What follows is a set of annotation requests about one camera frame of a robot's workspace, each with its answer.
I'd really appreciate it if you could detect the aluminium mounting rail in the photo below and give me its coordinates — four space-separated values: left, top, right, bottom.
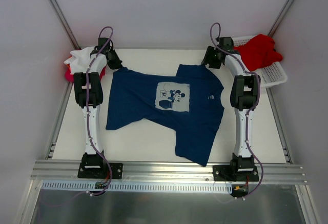
30 159 309 185

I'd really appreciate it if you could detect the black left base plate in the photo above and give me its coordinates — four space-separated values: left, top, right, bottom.
77 162 124 179

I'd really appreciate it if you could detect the white perforated plastic basket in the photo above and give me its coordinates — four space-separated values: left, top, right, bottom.
233 35 288 88

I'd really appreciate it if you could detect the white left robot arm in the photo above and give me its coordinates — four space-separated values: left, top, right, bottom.
71 37 122 178

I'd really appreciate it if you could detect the white slotted cable duct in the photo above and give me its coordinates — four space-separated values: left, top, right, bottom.
42 180 232 194

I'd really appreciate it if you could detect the left aluminium frame post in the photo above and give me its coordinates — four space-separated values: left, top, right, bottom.
48 0 80 50

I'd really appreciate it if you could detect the pink folded t-shirt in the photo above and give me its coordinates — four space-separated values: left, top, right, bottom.
65 65 106 83

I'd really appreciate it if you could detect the right aluminium frame post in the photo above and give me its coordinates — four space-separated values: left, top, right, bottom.
268 0 296 37

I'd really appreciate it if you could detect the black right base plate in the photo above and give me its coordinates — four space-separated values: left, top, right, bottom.
212 165 259 182

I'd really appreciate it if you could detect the blue cartoon print t-shirt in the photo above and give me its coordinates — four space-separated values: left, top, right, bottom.
106 65 224 167

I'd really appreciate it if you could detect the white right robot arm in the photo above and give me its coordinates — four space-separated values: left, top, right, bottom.
201 37 260 181

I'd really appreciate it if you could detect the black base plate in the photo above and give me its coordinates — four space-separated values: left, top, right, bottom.
77 162 124 179
212 165 259 182

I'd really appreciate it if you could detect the aluminium frame post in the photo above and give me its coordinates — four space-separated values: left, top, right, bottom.
268 0 296 37
48 0 80 50

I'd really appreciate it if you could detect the red t-shirt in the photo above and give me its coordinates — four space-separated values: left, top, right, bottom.
234 34 283 72

